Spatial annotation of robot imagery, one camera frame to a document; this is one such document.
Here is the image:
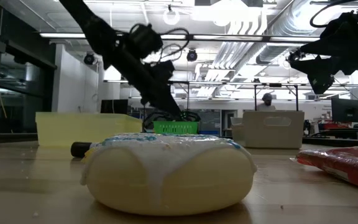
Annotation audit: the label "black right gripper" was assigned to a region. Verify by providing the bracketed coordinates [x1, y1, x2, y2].
[290, 11, 358, 95]

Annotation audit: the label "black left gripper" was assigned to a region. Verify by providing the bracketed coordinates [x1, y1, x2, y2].
[135, 58, 183, 121]

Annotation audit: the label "white iced donut blue sprinkles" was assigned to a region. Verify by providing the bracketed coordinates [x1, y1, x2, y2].
[79, 133, 258, 217]

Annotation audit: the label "black marker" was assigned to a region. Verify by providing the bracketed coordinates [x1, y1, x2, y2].
[70, 141, 93, 158]

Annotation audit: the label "red snack packet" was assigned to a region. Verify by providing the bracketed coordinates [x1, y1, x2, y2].
[290, 145, 358, 194]

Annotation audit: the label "green plastic basket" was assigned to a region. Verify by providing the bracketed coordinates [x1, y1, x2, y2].
[152, 120, 199, 135]

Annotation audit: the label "black computer monitor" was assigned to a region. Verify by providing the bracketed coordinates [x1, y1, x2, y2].
[331, 98, 358, 124]
[100, 99, 129, 114]

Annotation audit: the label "person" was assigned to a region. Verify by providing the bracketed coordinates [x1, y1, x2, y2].
[256, 92, 277, 112]

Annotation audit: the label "grey plastic bin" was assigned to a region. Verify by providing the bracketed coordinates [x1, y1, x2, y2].
[231, 110, 305, 149]

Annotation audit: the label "round white ceiling lamp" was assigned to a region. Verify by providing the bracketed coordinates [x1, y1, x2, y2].
[162, 6, 181, 26]

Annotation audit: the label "yellow translucent plastic bin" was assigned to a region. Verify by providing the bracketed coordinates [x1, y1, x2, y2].
[35, 111, 143, 147]

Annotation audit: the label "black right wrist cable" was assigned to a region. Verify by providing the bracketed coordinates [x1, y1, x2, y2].
[309, 0, 358, 29]

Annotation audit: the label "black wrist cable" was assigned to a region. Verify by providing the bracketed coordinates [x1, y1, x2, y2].
[129, 23, 191, 63]
[309, 0, 358, 29]

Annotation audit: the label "silver ventilation duct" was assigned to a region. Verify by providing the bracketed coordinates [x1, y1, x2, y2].
[255, 0, 326, 65]

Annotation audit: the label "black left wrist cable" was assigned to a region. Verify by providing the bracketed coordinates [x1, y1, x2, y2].
[129, 23, 191, 63]

